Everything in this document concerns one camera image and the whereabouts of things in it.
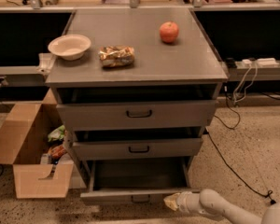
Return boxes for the orange snack bag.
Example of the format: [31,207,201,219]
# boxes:
[49,145,66,160]

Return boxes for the white cables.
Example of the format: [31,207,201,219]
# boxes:
[232,63,259,106]

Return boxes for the grey top drawer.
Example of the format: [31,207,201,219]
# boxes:
[57,100,216,131]

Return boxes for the white power strip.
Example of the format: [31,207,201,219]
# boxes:
[242,58,279,67]

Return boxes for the grey middle drawer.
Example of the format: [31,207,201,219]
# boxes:
[72,128,203,161]

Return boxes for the grey drawer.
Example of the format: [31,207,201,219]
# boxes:
[80,157,199,205]
[57,100,216,131]
[72,128,203,161]

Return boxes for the shiny snack bag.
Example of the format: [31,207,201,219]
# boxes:
[98,46,134,68]

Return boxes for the grey bottom drawer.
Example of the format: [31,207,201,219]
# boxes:
[80,157,199,205]

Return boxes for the red apple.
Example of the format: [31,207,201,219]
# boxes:
[159,21,179,43]

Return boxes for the open cardboard box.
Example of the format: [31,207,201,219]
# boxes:
[0,91,74,199]

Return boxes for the black floor cable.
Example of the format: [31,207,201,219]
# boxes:
[206,93,277,205]

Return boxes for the white paper bowl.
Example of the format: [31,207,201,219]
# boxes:
[48,35,91,61]

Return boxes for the green snack bag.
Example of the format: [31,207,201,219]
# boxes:
[48,125,65,142]

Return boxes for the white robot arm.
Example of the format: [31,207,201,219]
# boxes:
[163,189,280,224]

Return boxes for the grey drawer cabinet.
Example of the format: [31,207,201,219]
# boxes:
[45,7,230,185]

